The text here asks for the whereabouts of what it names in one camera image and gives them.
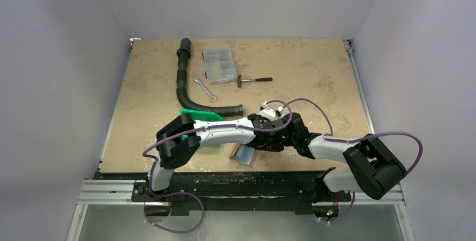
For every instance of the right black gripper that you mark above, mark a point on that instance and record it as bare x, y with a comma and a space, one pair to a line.
289, 133

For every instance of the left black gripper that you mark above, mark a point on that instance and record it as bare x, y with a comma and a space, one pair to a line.
252, 146

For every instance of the small black-handled hammer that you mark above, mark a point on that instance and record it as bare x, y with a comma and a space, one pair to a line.
240, 80

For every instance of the silver open-end wrench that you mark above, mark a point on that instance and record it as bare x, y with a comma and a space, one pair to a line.
211, 96

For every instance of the clear plastic screw organizer box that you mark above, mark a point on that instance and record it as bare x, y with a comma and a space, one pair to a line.
219, 64

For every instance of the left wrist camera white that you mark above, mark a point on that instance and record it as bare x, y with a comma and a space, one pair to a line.
269, 112

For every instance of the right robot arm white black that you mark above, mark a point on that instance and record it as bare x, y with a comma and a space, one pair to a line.
372, 167

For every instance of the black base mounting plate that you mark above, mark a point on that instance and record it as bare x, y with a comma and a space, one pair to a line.
291, 191

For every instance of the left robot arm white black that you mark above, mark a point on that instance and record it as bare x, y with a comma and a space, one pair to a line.
178, 141

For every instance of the green plastic bin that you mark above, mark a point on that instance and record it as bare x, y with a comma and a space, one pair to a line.
202, 115

